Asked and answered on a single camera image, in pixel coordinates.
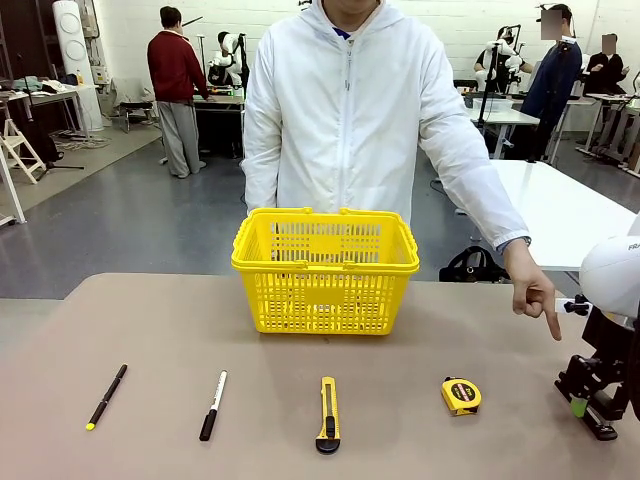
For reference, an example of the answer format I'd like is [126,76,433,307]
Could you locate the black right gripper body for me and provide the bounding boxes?
[582,304,640,421]

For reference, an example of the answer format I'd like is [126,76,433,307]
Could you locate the yellow and black tape measure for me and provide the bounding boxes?
[440,376,483,418]

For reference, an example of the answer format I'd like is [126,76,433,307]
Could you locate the person's right forearm white sleeve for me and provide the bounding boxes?
[242,124,281,214]

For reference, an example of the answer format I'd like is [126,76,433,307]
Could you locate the person's left forearm white sleeve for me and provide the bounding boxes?
[439,144,531,253]

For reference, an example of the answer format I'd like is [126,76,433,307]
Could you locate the person in dark blue coat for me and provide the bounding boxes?
[519,3,584,162]

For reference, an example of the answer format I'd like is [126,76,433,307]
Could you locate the yellow plastic shopping basket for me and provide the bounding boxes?
[230,206,421,337]

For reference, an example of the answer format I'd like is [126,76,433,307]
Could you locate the seated person in black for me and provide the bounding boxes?
[583,33,629,96]

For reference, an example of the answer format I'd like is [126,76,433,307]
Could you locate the person in white hoodie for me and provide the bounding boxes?
[241,0,532,253]

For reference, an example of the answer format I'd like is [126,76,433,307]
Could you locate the person in red sweater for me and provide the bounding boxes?
[146,5,211,179]

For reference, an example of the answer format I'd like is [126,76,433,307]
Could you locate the person's left hand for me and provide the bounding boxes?
[502,242,564,343]

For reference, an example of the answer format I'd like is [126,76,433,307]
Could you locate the large white table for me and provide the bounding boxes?
[487,158,639,274]

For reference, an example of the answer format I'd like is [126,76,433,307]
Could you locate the black bag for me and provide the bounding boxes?
[438,244,512,284]

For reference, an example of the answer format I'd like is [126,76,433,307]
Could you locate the yellow and black utility knife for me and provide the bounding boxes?
[315,376,342,456]

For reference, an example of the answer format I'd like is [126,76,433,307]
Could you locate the white table with bin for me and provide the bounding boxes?
[463,94,542,157]

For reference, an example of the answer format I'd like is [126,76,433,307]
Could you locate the white robot on black stand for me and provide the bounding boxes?
[473,25,537,95]

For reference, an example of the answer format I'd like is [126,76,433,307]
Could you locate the white marker with black cap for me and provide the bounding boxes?
[198,369,229,443]

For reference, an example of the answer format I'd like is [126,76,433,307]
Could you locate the dark table with green light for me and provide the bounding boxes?
[192,85,247,159]

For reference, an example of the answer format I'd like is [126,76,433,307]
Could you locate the black pen with yellow tip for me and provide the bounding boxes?
[85,363,129,432]

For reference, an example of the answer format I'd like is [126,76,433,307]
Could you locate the black metal chair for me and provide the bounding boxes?
[118,99,157,133]

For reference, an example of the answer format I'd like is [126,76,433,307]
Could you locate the wooden step ladder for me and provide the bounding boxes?
[0,117,47,185]

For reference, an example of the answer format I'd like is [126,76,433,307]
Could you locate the white cluttered work table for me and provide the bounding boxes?
[0,74,100,142]

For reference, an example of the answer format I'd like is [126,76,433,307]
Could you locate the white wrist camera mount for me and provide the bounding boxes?
[562,294,594,317]

